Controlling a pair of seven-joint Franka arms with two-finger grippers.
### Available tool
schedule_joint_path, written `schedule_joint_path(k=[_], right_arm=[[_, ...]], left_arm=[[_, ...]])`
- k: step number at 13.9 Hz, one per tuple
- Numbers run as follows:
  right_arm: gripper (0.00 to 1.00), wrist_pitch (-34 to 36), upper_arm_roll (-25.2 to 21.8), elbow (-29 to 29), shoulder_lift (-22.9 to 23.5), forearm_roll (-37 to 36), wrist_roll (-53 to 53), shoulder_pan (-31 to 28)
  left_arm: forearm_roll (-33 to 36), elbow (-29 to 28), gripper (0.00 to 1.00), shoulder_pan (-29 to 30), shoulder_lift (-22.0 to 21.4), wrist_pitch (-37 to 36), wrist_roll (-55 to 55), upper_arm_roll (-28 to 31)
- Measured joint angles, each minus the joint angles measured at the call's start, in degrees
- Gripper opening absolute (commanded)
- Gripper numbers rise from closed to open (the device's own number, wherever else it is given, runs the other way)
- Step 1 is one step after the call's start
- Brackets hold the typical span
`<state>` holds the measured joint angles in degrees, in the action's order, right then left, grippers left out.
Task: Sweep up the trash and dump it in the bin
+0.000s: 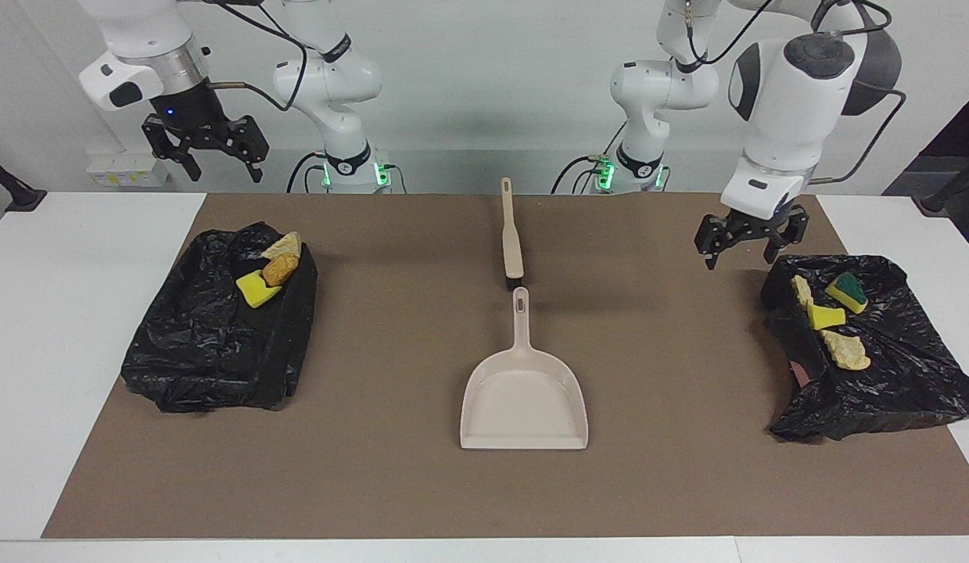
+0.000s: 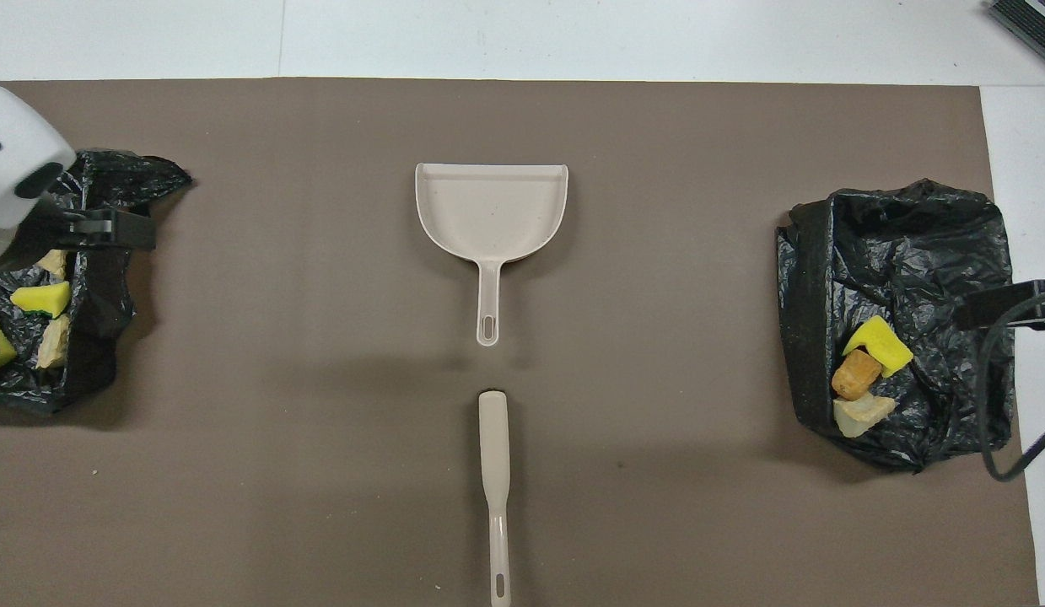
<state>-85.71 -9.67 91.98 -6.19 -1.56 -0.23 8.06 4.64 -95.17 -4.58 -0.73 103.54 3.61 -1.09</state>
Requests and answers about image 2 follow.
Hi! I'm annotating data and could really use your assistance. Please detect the loose black trash bag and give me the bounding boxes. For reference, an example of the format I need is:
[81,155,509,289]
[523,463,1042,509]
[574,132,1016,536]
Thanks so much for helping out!
[0,149,193,416]

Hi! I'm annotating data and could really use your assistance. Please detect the thick yellow green sponge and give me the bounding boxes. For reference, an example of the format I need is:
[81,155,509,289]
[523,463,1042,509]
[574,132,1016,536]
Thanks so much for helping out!
[10,281,72,320]

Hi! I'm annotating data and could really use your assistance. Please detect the beige plastic dustpan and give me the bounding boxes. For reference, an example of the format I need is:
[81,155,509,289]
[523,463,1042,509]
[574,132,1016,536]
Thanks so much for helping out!
[415,163,569,347]

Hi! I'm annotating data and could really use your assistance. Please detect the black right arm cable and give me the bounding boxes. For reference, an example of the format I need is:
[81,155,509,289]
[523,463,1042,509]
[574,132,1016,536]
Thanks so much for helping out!
[976,282,1045,483]

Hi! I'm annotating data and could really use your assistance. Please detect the brown table mat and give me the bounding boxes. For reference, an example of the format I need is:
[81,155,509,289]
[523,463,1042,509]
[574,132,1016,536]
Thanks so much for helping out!
[0,78,1039,607]

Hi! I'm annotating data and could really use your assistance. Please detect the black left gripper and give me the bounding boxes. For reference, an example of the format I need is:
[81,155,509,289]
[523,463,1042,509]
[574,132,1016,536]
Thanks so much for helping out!
[0,192,158,271]

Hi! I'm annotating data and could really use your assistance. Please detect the beige hand brush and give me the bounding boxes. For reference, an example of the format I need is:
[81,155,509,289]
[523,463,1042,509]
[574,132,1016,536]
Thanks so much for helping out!
[478,389,512,607]

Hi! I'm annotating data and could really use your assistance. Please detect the round pale bread chunk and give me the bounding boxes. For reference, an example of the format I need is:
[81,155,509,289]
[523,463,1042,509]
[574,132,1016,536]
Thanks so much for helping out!
[35,314,72,370]

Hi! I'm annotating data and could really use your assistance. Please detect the right black trash bag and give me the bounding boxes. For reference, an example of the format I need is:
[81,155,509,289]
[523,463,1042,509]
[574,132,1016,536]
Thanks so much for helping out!
[775,178,1016,473]

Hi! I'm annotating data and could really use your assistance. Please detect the notched green yellow sponge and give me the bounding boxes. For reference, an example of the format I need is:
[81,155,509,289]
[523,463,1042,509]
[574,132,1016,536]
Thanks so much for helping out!
[843,315,915,379]

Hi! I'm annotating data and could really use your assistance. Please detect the dark ribbed panel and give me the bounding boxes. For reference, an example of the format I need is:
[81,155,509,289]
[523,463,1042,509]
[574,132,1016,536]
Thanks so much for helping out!
[986,0,1045,73]

